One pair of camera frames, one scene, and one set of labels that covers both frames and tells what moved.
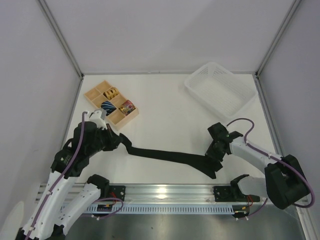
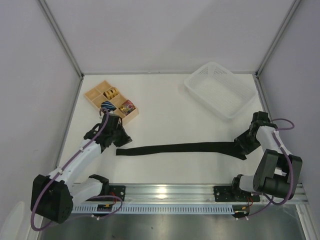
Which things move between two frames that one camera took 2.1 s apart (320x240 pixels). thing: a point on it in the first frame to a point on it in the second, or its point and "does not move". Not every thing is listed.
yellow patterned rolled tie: [111, 93] does not move
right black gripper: [212, 152] to [242, 144]
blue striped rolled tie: [109, 107] does not move
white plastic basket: [221, 90] does not move
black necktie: [204, 163] to [229, 148]
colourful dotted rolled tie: [127, 107] does not move
